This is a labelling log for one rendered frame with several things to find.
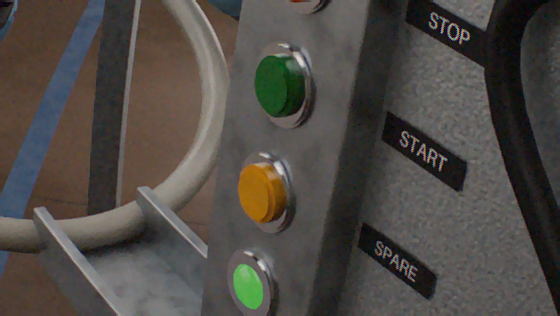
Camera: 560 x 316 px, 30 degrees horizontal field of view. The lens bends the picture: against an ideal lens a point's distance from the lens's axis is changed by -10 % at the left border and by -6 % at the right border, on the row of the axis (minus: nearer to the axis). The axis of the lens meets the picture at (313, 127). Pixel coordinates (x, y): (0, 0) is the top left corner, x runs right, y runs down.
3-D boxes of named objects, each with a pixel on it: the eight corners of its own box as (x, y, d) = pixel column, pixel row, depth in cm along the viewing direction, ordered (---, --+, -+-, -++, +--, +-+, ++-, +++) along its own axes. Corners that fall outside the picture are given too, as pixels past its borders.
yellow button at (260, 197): (286, 230, 48) (295, 178, 47) (266, 235, 47) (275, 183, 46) (251, 202, 50) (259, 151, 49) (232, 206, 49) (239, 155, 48)
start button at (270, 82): (304, 125, 46) (314, 67, 45) (284, 129, 45) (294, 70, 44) (267, 99, 48) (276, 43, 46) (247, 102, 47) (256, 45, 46)
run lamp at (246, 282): (276, 315, 50) (283, 275, 49) (252, 322, 50) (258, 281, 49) (246, 289, 52) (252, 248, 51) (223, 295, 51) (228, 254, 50)
